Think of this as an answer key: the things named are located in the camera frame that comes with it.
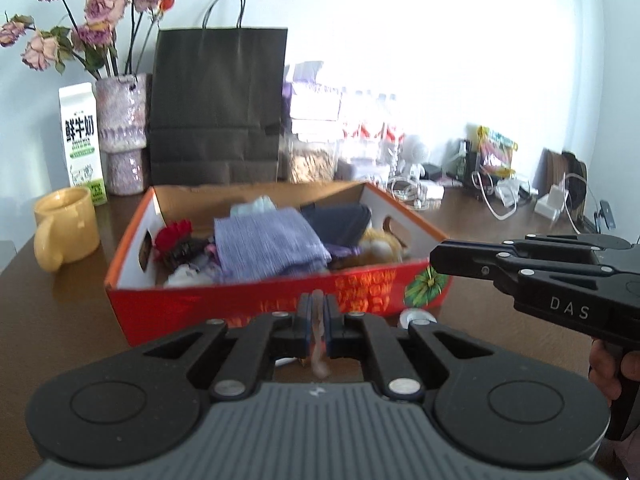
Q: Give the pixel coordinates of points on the dried rose bouquet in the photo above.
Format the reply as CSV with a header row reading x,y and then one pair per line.
x,y
100,7

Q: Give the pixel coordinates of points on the yellow white plush toy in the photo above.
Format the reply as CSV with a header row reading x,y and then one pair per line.
x,y
380,247

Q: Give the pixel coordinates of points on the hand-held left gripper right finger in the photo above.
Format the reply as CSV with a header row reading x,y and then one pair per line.
x,y
332,325

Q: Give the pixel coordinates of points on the red cardboard box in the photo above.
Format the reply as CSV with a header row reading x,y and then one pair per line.
x,y
250,305

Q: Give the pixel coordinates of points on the black power adapter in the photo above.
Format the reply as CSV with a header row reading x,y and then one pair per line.
x,y
434,170

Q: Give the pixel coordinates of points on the navy blue cap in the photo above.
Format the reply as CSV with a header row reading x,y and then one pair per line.
x,y
340,222

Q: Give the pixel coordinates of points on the dark object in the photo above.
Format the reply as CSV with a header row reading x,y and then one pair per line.
x,y
577,180

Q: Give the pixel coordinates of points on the brown cardboard piece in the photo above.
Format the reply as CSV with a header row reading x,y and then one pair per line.
x,y
555,170

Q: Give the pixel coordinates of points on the small white fan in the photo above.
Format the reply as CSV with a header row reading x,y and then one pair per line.
x,y
415,152

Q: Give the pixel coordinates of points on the colourful snack bag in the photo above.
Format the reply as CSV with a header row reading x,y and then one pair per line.
x,y
495,152

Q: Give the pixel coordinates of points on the person's right hand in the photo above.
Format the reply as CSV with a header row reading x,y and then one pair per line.
x,y
606,370

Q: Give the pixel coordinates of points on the white earphones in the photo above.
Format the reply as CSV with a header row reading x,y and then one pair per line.
x,y
407,191

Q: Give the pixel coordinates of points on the black clip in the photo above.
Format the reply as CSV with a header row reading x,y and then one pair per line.
x,y
605,215

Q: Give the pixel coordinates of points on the crumpled clear plastic bag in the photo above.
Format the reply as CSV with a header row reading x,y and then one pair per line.
x,y
257,206

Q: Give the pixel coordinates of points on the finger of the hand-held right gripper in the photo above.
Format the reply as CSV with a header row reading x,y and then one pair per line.
x,y
575,242
465,260

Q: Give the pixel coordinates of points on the clear jar of seeds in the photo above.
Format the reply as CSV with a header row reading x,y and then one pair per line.
x,y
310,162

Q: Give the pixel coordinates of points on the red artificial flower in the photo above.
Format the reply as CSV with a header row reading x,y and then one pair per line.
x,y
172,235

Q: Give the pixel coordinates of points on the pink fabric strip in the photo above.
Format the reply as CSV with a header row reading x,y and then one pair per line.
x,y
318,360

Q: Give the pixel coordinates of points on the yellow mug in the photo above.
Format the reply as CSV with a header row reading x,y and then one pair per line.
x,y
70,225

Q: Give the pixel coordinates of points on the pack of water bottles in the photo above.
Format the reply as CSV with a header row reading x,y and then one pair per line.
x,y
370,130

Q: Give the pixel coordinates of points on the white power adapter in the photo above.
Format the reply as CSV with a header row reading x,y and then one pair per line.
x,y
547,205
434,191

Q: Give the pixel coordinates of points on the purple cloth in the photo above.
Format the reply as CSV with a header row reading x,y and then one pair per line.
x,y
270,245

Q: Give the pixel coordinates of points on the purple textured vase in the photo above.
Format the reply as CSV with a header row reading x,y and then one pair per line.
x,y
122,110

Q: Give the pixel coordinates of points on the white milk carton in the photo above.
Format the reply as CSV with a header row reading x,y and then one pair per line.
x,y
80,130

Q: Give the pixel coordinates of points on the black paper bag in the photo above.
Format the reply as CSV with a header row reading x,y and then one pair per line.
x,y
215,90

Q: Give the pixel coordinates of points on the white round lid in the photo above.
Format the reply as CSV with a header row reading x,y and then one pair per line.
x,y
417,317

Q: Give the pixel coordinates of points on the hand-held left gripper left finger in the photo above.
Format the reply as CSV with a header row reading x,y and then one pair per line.
x,y
304,320

